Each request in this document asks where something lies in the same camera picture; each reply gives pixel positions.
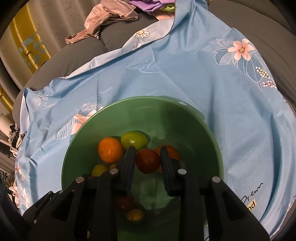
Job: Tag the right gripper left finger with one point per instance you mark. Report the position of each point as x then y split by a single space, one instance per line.
112 185

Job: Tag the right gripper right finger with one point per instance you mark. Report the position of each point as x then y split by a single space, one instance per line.
181 183

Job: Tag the cherry tomato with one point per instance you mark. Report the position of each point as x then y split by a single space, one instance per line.
125 203

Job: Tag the yellow lemon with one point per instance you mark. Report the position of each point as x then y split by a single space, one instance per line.
98 170

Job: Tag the small orange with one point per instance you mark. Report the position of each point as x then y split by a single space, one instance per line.
173 153

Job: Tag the large orange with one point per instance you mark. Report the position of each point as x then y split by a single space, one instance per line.
110 150

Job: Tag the large red tomato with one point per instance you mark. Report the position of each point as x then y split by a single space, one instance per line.
147 161

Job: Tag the green mango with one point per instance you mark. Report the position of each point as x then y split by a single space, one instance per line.
135 139

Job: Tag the green plastic bowl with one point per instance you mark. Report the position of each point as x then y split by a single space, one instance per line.
164 121

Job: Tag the clothes pile on left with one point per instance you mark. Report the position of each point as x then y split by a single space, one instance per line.
15 137

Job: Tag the light blue floral cloth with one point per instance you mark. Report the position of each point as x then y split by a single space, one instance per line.
197 59

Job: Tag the yellow patterned curtain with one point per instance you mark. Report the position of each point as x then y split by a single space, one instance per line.
23 51

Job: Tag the pink garment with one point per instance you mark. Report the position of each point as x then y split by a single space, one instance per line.
104 13

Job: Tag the grey curtain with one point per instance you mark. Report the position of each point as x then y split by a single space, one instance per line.
56 20

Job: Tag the purple garment pile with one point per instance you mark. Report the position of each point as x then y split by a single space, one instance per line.
150 6

